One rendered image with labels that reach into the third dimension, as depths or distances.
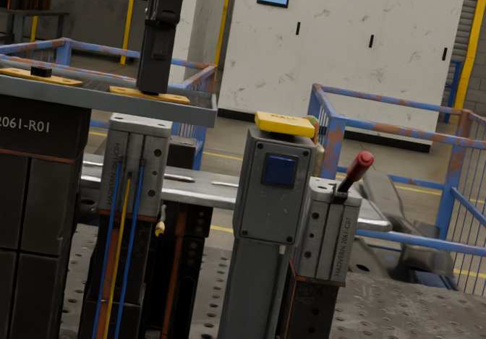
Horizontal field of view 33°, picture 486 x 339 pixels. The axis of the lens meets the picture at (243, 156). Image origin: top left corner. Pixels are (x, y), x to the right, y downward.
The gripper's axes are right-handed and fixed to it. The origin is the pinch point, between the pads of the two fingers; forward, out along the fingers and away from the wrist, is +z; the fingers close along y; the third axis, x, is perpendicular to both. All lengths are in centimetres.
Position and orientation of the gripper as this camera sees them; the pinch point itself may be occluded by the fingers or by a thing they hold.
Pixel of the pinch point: (155, 58)
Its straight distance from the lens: 87.6
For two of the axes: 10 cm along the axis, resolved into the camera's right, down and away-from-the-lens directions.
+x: -9.6, -1.2, -2.5
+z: -1.7, 9.7, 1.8
